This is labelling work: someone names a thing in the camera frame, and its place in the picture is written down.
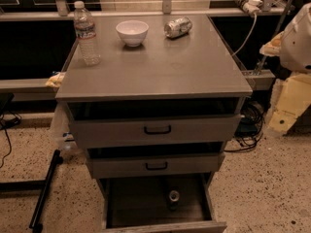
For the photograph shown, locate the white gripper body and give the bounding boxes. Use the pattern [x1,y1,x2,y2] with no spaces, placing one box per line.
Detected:
[280,3,311,73]

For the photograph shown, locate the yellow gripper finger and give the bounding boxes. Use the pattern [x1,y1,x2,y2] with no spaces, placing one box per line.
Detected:
[259,32,284,56]
[268,73,311,134]

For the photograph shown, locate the redbull can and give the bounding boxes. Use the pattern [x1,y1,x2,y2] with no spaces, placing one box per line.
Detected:
[168,189,180,211]

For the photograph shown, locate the crushed silver soda can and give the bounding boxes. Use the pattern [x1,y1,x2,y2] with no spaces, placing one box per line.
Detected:
[164,17,192,39]

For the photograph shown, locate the middle grey drawer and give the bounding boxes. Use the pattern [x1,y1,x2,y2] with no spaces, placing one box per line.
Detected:
[86,153,225,179]

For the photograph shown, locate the grey metal drawer cabinet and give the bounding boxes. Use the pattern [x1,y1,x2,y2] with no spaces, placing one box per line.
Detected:
[54,14,254,233]

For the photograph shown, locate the top grey drawer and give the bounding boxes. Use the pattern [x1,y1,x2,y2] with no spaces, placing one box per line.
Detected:
[69,115,241,149]

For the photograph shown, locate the bottom grey open drawer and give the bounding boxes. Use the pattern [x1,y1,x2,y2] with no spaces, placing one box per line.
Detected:
[102,173,226,233]

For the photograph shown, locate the white power strip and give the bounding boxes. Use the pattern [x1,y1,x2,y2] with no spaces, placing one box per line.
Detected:
[233,0,262,16]

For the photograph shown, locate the white ceramic bowl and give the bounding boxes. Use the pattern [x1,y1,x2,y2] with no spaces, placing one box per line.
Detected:
[116,20,149,47]

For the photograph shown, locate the clear plastic water bottle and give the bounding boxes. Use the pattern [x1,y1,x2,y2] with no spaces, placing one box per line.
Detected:
[74,1,100,66]

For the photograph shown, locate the clear plastic bag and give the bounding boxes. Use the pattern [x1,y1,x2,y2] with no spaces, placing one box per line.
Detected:
[51,104,84,155]

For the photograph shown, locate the black metal stand leg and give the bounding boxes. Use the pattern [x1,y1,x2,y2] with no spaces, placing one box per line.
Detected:
[0,150,63,233]

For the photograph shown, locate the grey metal rail frame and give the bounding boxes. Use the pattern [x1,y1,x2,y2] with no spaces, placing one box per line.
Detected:
[0,0,300,103]

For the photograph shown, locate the white power cable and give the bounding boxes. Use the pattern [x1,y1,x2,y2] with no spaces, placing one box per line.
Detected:
[230,13,259,57]

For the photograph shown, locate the black cable bundle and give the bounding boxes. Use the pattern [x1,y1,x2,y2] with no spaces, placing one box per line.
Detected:
[224,101,266,153]

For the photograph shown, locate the black floor cable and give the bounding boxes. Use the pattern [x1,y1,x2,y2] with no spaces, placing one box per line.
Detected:
[0,110,23,170]

